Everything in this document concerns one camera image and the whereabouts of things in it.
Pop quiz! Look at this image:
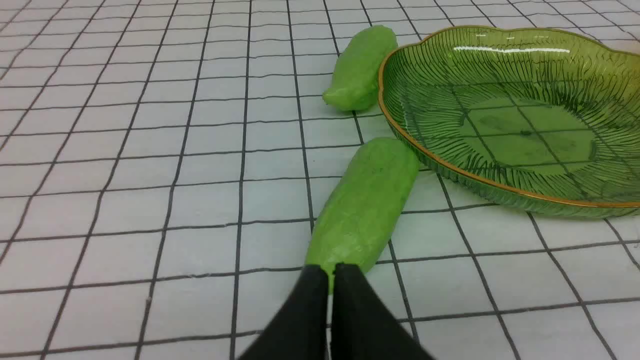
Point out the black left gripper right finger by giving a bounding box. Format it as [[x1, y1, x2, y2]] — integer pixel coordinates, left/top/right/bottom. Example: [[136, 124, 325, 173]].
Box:
[[331, 263, 434, 360]]

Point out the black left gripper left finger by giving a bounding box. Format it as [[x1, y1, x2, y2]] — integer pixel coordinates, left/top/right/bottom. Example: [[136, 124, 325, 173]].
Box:
[[239, 264, 329, 360]]

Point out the green cucumber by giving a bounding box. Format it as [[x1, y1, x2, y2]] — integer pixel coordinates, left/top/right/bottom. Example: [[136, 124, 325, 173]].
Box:
[[305, 137, 419, 291], [322, 25, 398, 112]]

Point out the checkered white tablecloth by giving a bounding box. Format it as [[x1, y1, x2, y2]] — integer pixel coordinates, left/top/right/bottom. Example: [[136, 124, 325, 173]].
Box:
[[0, 0, 640, 360]]

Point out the green glass leaf plate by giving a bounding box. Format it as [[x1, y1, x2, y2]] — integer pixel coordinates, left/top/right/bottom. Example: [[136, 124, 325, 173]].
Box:
[[377, 25, 640, 219]]

